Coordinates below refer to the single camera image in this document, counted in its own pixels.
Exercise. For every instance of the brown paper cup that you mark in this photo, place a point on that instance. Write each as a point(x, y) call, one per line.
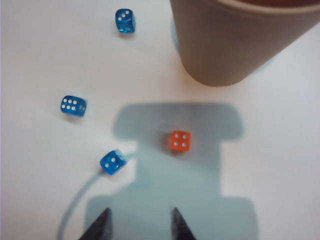
point(225, 37)

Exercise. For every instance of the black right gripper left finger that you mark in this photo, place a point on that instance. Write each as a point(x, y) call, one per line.
point(100, 230)

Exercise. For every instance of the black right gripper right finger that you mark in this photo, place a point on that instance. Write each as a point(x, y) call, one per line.
point(181, 230)

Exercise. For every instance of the orange die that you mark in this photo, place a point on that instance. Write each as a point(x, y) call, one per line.
point(180, 140)

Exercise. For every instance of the blue translucent die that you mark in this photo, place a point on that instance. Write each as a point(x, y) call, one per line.
point(125, 21)
point(72, 106)
point(112, 162)

